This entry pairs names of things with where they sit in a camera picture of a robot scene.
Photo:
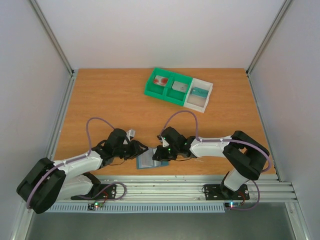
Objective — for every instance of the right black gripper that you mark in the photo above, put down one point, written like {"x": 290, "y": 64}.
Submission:
{"x": 161, "y": 154}

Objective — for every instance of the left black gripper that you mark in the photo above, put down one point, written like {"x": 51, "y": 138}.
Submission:
{"x": 136, "y": 149}

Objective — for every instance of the blue card holder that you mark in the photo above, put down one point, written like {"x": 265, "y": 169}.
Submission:
{"x": 157, "y": 164}

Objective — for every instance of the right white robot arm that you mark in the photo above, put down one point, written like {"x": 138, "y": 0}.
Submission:
{"x": 246, "y": 155}

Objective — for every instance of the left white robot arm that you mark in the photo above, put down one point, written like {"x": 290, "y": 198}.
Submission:
{"x": 50, "y": 181}

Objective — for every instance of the red circle card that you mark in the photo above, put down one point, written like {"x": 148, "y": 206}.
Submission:
{"x": 160, "y": 80}

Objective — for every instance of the grey flower card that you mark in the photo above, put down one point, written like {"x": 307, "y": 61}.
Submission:
{"x": 180, "y": 86}

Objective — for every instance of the teal card in bin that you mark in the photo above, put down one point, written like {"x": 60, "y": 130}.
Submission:
{"x": 199, "y": 92}

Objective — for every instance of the middle green bin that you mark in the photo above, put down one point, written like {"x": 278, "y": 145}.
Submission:
{"x": 176, "y": 97}

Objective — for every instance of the green bin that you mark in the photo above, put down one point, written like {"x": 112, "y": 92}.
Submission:
{"x": 176, "y": 97}
{"x": 156, "y": 91}

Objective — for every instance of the left green bin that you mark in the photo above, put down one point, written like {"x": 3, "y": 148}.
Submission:
{"x": 156, "y": 91}

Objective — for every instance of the left circuit board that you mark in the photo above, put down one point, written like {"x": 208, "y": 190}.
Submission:
{"x": 95, "y": 205}

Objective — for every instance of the circuit board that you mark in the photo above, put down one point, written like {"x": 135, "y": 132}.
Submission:
{"x": 232, "y": 205}
{"x": 95, "y": 205}

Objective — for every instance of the white bin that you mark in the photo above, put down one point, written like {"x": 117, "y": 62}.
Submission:
{"x": 196, "y": 103}

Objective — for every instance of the right circuit board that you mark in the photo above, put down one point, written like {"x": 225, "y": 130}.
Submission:
{"x": 232, "y": 205}

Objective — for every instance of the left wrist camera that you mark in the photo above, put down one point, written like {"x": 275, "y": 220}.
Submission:
{"x": 131, "y": 133}

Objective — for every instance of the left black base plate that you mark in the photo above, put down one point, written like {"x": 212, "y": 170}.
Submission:
{"x": 110, "y": 191}

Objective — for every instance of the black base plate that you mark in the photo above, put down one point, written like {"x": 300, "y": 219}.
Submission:
{"x": 214, "y": 192}
{"x": 110, "y": 191}

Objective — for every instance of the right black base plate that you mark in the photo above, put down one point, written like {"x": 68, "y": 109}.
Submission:
{"x": 214, "y": 192}

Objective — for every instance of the left side aluminium rail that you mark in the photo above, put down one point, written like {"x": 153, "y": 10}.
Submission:
{"x": 60, "y": 118}

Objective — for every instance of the aluminium rail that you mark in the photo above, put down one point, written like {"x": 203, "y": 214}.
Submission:
{"x": 60, "y": 118}
{"x": 188, "y": 188}
{"x": 260, "y": 113}

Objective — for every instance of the grey slotted cable duct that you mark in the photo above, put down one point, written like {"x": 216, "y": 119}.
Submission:
{"x": 137, "y": 208}

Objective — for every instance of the front aluminium rail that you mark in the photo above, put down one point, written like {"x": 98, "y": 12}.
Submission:
{"x": 188, "y": 188}

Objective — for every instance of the right side aluminium rail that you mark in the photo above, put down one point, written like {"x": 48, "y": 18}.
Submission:
{"x": 260, "y": 113}

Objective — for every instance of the left aluminium frame post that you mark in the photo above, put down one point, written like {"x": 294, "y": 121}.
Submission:
{"x": 47, "y": 28}

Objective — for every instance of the aluminium frame post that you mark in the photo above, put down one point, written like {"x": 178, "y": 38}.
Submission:
{"x": 47, "y": 28}
{"x": 269, "y": 34}

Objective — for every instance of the right aluminium frame post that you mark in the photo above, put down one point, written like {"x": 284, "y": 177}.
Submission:
{"x": 269, "y": 34}

